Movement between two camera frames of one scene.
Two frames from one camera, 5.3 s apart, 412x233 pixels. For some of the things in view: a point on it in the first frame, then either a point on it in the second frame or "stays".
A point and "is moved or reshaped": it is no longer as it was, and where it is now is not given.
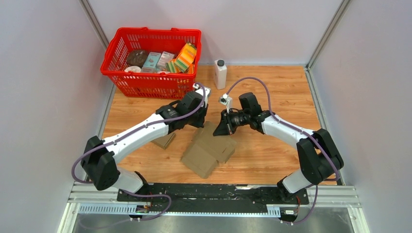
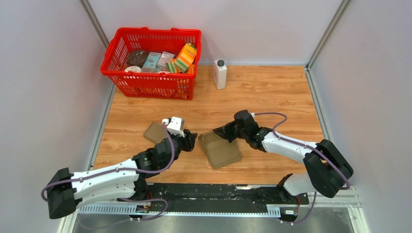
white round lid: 134,68 stays
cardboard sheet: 206,149 is moved or reshaped
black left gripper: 199,124 to 188,140
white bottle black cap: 220,71 stays
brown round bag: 136,58 stays
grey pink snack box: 165,58 stays
